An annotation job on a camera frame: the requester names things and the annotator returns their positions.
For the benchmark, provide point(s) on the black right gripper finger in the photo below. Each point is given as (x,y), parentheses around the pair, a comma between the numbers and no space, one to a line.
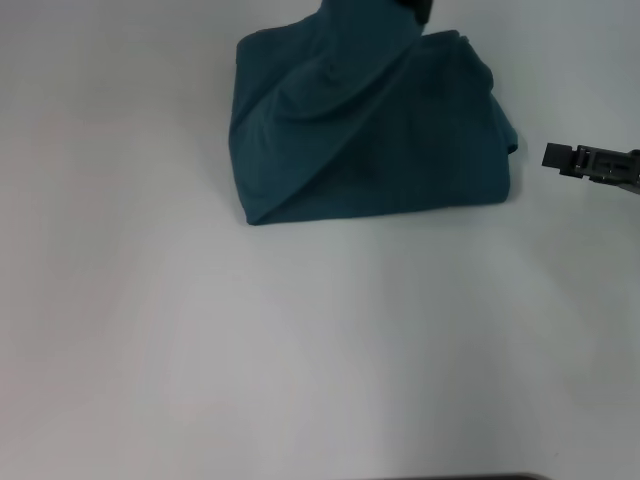
(631,186)
(575,159)

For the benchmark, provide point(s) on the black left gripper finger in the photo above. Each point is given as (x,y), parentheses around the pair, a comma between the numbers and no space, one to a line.
(419,10)

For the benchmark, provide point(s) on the teal blue printed t-shirt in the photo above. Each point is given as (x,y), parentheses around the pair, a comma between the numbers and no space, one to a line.
(350,125)

